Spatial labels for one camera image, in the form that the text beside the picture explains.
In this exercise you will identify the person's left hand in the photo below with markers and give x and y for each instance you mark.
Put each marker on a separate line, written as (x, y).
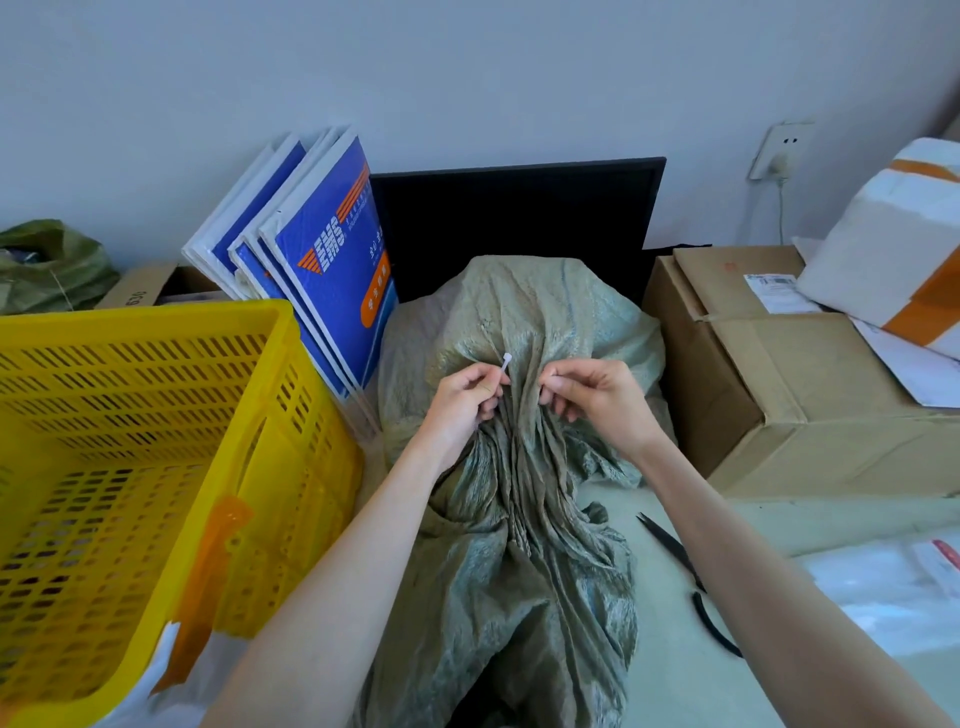
(454, 409)

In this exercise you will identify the person's right hand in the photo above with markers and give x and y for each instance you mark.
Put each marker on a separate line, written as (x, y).
(611, 409)

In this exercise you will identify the person's left thumb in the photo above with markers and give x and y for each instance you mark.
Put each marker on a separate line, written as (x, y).
(480, 379)

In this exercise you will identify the person's right thumb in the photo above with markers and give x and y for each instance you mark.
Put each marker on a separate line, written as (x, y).
(564, 388)

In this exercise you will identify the white plastic zip tie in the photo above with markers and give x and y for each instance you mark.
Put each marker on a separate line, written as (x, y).
(505, 363)

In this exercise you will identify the green woven sack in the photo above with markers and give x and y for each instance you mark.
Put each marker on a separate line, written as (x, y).
(525, 540)

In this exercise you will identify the person's left forearm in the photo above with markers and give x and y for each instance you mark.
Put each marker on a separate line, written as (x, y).
(337, 585)

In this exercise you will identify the person's right forearm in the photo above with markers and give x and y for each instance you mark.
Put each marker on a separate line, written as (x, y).
(765, 592)

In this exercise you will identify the black monitor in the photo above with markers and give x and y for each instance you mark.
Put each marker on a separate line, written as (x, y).
(517, 217)

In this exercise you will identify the blue and white mailing envelope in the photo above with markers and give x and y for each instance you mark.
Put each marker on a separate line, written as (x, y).
(225, 225)
(337, 262)
(241, 259)
(264, 264)

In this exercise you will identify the large brown cardboard box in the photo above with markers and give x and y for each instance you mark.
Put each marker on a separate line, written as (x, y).
(780, 397)

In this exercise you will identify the black scissors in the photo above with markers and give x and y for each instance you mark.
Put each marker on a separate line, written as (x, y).
(686, 570)

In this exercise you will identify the white shipping label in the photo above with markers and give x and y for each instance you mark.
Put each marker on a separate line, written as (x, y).
(780, 291)

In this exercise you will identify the white power plug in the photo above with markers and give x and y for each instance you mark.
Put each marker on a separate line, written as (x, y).
(778, 166)

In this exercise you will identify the small brown cardboard box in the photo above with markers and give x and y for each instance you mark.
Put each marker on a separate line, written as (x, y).
(150, 283)

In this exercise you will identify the white paper envelope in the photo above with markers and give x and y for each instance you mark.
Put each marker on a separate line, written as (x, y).
(915, 371)

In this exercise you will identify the yellow plastic crate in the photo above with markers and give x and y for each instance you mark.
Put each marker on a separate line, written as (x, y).
(142, 480)

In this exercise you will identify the white parcel with orange tape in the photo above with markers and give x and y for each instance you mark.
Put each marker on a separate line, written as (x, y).
(892, 240)

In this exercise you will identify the clear plastic bag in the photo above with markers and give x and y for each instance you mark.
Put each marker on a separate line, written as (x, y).
(885, 592)

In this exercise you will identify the white plastic bag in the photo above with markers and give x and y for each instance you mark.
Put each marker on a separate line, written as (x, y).
(187, 682)

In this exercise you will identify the dark green woven bag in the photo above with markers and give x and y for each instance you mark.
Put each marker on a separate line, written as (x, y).
(49, 266)

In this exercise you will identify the white wall socket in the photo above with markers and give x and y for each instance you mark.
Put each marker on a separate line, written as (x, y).
(780, 146)

